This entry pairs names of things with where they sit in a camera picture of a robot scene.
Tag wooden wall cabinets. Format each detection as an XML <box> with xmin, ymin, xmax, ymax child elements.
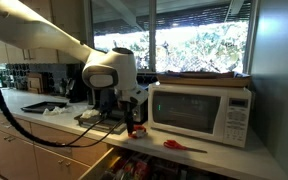
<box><xmin>0</xmin><ymin>0</ymin><xmax>87</xmax><ymax>65</ymax></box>

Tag black baking tray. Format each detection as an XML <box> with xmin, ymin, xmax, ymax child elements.
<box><xmin>20</xmin><ymin>101</ymin><xmax>69</xmax><ymax>114</ymax></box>

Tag crumpled white paper towel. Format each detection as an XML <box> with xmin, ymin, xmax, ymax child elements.
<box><xmin>80</xmin><ymin>108</ymin><xmax>101</xmax><ymax>120</ymax></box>
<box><xmin>42</xmin><ymin>105</ymin><xmax>74</xmax><ymax>117</ymax></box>

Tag red packet in drawer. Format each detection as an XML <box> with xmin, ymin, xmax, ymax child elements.
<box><xmin>122</xmin><ymin>158</ymin><xmax>152</xmax><ymax>180</ymax></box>

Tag silver black toaster oven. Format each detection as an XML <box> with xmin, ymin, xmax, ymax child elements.
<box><xmin>73</xmin><ymin>88</ymin><xmax>149</xmax><ymax>136</ymax></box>

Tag white microwave oven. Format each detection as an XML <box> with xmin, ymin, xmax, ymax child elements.
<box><xmin>147</xmin><ymin>82</ymin><xmax>253</xmax><ymax>149</ymax></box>

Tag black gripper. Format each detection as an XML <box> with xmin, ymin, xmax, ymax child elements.
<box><xmin>123</xmin><ymin>100</ymin><xmax>136</xmax><ymax>136</ymax></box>

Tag wooden cutting boards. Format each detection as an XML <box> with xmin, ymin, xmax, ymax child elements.
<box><xmin>26</xmin><ymin>72</ymin><xmax>45</xmax><ymax>95</ymax></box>

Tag black coffee maker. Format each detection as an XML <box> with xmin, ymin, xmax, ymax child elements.
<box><xmin>65</xmin><ymin>63</ymin><xmax>89</xmax><ymax>104</ymax></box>

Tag small orange red object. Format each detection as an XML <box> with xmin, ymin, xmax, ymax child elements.
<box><xmin>128</xmin><ymin>124</ymin><xmax>149</xmax><ymax>140</ymax></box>

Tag wooden base cabinet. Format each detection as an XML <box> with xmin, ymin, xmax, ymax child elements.
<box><xmin>0</xmin><ymin>108</ymin><xmax>115</xmax><ymax>180</ymax></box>

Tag window frame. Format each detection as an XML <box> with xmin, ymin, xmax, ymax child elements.
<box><xmin>83</xmin><ymin>0</ymin><xmax>262</xmax><ymax>76</ymax></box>

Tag open wooden drawer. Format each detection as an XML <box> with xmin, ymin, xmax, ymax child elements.
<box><xmin>78</xmin><ymin>146</ymin><xmax>238</xmax><ymax>180</ymax></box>

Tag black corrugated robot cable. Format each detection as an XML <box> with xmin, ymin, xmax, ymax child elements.
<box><xmin>0</xmin><ymin>43</ymin><xmax>127</xmax><ymax>149</ymax></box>

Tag red handled scissors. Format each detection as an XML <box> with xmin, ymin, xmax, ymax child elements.
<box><xmin>163</xmin><ymin>139</ymin><xmax>209</xmax><ymax>155</ymax></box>

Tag wooden serving tray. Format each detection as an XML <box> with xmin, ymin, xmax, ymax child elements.
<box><xmin>156</xmin><ymin>70</ymin><xmax>253</xmax><ymax>89</ymax></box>

